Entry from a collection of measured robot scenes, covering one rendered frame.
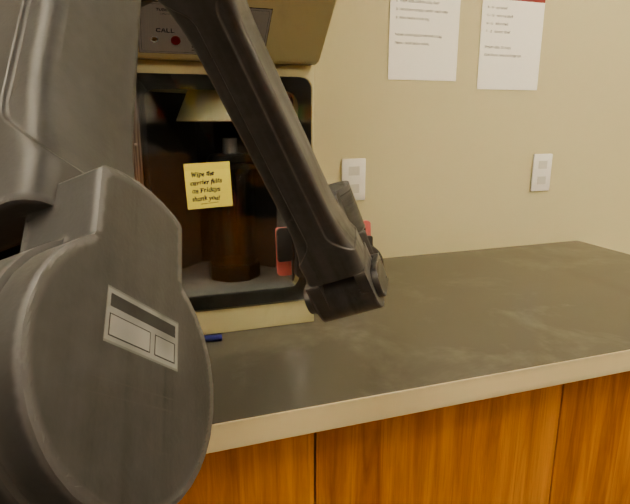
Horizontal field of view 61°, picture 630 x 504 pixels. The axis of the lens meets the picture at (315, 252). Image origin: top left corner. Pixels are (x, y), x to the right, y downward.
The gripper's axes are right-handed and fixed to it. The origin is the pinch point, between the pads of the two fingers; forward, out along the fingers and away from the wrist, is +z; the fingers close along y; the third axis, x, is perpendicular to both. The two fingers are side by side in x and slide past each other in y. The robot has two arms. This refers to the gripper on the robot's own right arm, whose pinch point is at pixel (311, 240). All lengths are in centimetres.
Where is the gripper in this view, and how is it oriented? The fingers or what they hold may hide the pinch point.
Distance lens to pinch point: 81.8
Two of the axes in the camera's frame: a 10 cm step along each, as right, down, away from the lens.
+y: -9.5, 0.9, -3.0
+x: 0.3, 9.8, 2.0
